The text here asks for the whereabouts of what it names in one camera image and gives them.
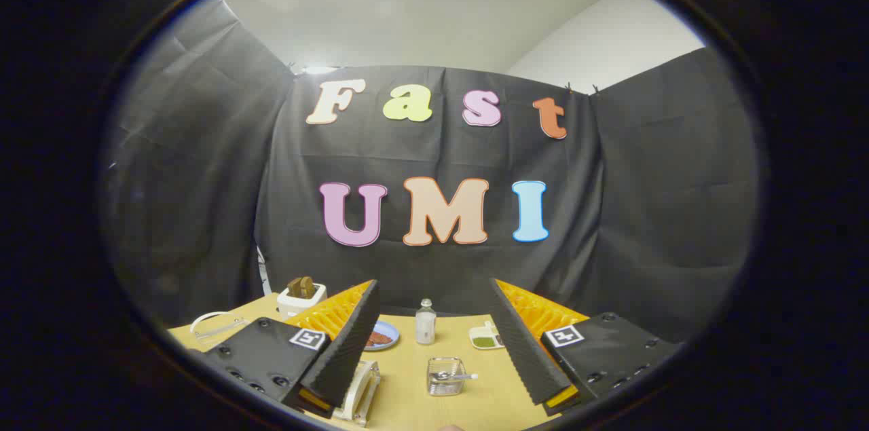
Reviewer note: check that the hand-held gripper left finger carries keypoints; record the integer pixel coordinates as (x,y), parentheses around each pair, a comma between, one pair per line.
(343,356)

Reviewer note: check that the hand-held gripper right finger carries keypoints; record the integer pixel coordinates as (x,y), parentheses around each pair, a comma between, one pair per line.
(526,349)

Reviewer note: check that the white dish rack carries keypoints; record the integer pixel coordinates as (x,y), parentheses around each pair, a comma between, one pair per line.
(366,404)

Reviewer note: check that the metal spoon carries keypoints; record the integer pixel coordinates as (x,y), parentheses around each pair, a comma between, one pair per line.
(455,375)

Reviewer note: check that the white dish with green food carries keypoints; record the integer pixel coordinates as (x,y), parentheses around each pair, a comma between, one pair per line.
(483,339)

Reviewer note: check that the blue plate with food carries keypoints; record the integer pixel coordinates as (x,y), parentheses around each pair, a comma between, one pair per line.
(388,339)

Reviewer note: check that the white toaster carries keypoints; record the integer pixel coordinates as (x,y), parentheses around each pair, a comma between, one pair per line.
(299,305)

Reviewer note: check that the brown bread slice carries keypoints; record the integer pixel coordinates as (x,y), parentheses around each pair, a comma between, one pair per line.
(301,287)

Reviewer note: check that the clear glass bottle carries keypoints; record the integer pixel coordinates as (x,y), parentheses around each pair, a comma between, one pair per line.
(426,326)

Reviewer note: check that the white stand pole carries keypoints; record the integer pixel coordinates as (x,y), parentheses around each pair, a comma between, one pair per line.
(262,271)

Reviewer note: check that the black backdrop cloth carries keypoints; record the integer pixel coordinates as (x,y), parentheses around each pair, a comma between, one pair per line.
(611,214)

